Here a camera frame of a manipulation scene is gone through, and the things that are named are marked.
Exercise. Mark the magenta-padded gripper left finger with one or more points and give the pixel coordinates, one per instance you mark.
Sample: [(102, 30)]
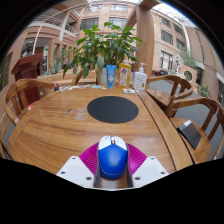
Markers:
[(75, 170)]

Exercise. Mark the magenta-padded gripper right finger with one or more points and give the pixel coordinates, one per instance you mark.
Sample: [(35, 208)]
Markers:
[(150, 170)]

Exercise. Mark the blue and white computer mouse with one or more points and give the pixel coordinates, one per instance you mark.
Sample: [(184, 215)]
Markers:
[(112, 161)]

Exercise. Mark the round black mouse pad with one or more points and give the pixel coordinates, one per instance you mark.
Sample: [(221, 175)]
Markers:
[(112, 109)]

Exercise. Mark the black box with white edge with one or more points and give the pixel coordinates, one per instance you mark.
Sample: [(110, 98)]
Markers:
[(189, 134)]

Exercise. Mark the wooden armchair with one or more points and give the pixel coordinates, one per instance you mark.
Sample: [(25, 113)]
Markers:
[(23, 84), (78, 75), (161, 96), (2, 150), (191, 101)]

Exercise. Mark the red and white packet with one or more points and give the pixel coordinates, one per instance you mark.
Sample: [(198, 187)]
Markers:
[(30, 107)]

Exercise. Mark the small clear plastic packet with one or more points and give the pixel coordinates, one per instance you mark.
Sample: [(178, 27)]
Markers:
[(128, 90)]

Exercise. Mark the small printed sticker card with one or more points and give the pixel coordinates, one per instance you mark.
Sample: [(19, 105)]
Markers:
[(85, 87), (74, 87), (96, 87)]

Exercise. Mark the bunch of keys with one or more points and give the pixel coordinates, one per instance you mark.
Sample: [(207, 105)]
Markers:
[(56, 88)]

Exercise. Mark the white pump bottle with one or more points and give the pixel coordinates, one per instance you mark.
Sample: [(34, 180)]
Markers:
[(140, 81)]

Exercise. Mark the yellow flowering plant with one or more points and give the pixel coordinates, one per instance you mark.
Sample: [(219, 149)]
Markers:
[(203, 90)]

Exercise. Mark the yellow dish soap bottle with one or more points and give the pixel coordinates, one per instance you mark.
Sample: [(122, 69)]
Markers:
[(124, 76)]

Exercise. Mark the blue squeeze tube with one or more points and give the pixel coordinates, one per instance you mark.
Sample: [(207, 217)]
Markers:
[(111, 76)]

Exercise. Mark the spiky agave plant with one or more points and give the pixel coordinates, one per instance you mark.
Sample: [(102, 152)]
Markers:
[(54, 68)]

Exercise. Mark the white statue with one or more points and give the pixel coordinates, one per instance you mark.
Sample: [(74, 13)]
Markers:
[(179, 65)]

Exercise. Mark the dark red wooden lectern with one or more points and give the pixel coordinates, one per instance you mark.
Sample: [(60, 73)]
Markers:
[(28, 65)]

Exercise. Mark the green plant in white pot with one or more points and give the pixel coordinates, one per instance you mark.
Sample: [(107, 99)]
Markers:
[(101, 46)]

